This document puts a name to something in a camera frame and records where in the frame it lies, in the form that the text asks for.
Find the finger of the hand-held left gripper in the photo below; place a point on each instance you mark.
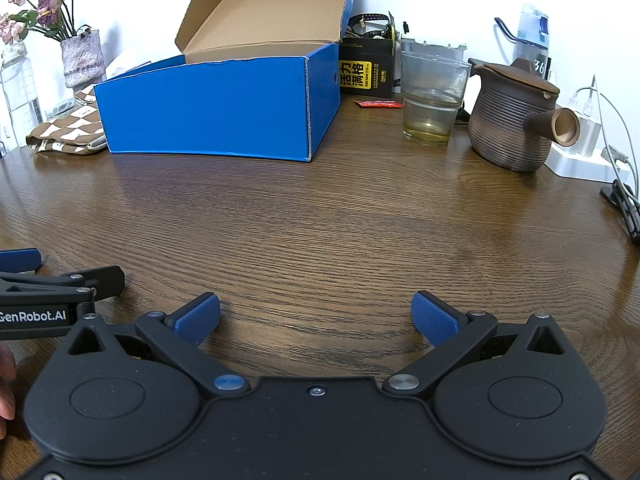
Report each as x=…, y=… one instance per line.
x=102, y=280
x=20, y=260

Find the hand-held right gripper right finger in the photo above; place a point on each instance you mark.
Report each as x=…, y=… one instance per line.
x=434, y=317

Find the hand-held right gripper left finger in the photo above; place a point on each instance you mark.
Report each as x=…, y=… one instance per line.
x=197, y=320

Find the person's left hand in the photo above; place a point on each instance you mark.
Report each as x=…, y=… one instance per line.
x=6, y=390

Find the brown checkered pouch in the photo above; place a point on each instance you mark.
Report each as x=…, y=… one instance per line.
x=70, y=127

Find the clear glass bottle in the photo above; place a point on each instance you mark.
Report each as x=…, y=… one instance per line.
x=17, y=95

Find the blue cardboard shoe box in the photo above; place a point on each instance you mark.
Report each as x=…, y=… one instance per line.
x=210, y=110

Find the mottled ceramic vase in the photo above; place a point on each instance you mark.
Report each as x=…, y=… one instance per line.
x=82, y=62

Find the brown ribbed clay teapot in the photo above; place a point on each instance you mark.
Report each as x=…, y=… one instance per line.
x=505, y=120

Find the white power strip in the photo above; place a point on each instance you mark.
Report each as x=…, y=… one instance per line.
x=585, y=165

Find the clear glass cup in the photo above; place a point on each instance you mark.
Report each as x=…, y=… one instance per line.
x=434, y=100

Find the red sachet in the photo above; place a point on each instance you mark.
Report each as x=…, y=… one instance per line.
x=377, y=104

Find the black phone stand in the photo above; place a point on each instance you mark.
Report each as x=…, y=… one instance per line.
x=625, y=205

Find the white charger plugs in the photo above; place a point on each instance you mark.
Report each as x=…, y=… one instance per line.
x=585, y=120

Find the dried pink flowers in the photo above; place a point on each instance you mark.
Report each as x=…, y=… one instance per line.
x=47, y=7

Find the black and yellow box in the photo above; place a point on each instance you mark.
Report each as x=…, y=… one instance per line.
x=365, y=72

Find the clear plastic container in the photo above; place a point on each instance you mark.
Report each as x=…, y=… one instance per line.
x=435, y=46

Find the clear blue water bottle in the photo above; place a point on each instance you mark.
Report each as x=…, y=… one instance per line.
x=532, y=35

